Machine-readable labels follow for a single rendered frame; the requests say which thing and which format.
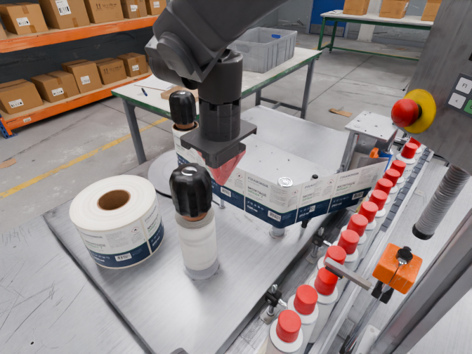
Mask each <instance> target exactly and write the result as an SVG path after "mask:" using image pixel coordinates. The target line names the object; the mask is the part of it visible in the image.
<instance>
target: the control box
mask: <svg viewBox="0 0 472 354"><path fill-rule="evenodd" d="M471 53H472V0H442V2H441V4H440V7H439V9H438V12H437V15H436V17H435V20H434V22H433V25H432V27H431V31H430V32H429V35H428V38H427V40H426V43H425V45H424V48H423V51H422V52H421V55H420V58H419V61H418V63H417V66H416V68H415V71H414V74H413V76H412V79H411V81H410V83H409V86H408V89H407V92H406V94H405V97H404V98H403V99H406V98H409V99H412V100H413V101H414V102H415V103H416V104H419V105H420V106H421V108H422V115H421V117H420V118H419V119H417V120H416V121H415V122H414V123H413V125H411V126H408V127H402V128H400V127H398V126H396V127H397V128H399V129H400V130H401V131H403V132H405V133H406V134H407V135H409V136H411V137H413V138H414V139H415V140H417V141H419V142H420V143H421V144H423V145H425V146H426V147H427V148H429V149H431V150H432V151H434V152H435V153H437V154H438V155H440V156H441V157H443V158H444V159H446V160H447V161H449V162H451V163H452V164H453V165H455V166H457V167H458V168H460V169H461V170H462V171H464V172H466V173H467V174H469V175H470V176H472V118H470V117H467V116H465V115H463V114H461V113H459V112H457V111H455V110H452V109H450V108H448V107H446V106H444V104H445V101H446V100H447V97H448V95H449V94H450V91H451V90H452V87H453V86H454V83H455V81H456V80H457V77H458V76H459V73H463V74H467V75H468V76H471V77H472V61H470V60H468V59H469V57H470V55H471Z"/></svg>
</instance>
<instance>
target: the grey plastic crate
mask: <svg viewBox="0 0 472 354"><path fill-rule="evenodd" d="M272 34H278V35H282V38H279V39H278V38H272ZM296 36H297V31H291V30H284V29H272V28H265V27H257V28H254V29H250V30H247V31H246V32H245V33H244V34H243V35H242V36H241V37H240V38H238V39H237V40H235V41H234V42H232V43H231V44H229V45H228V47H227V48H231V49H233V50H234V51H238V52H241V54H242V55H243V68H242V69H243V70H246V71H250V72H257V73H261V74H264V73H266V72H268V71H270V70H271V69H273V68H275V67H277V66H278V65H281V64H282V63H284V62H286V61H288V60H290V59H292V58H293V57H294V49H295V43H296Z"/></svg>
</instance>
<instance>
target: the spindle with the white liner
mask: <svg viewBox="0 0 472 354"><path fill-rule="evenodd" d="M169 186H170V190H171V196H172V201H173V205H174V206H175V210H176V213H175V220H176V225H177V231H178V236H179V241H180V245H181V251H182V255H183V267H184V271H185V273H186V274H187V275H188V276H189V277H191V278H193V279H196V280H203V279H206V278H208V277H211V276H212V275H213V274H214V273H215V272H216V271H217V269H218V252H217V245H216V225H215V217H214V209H213V207H212V206H211V201H212V199H213V197H212V196H213V195H212V185H211V176H210V174H209V172H208V171H207V169H206V168H205V167H204V166H200V165H199V164H198V163H189V164H181V165H179V166H178V168H177V169H174V170H173V171H172V173H171V176H170V179H169Z"/></svg>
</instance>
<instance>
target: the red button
mask: <svg viewBox="0 0 472 354"><path fill-rule="evenodd" d="M421 115H422V108H421V106H420V105H419V104H416V103H415V102H414V101H413V100H412V99H409V98H406V99H400V100H398V101H397V102H396V103H395V104H394V105H393V107H392V110H391V119H392V121H393V123H394V124H395V125H396V126H398V127H400V128H402V127H408V126H411V125H413V123H414V122H415V121H416V120H417V119H419V118H420V117H421Z"/></svg>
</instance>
